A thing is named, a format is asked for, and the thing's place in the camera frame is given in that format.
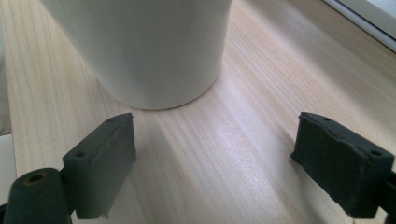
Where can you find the white window frame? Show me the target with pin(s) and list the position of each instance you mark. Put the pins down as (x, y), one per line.
(364, 18)

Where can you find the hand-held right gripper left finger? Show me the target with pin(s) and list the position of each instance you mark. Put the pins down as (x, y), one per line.
(99, 161)

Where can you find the white cup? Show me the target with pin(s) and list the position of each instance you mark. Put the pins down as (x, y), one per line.
(149, 49)

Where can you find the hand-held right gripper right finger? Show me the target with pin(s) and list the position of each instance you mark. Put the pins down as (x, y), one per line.
(339, 168)

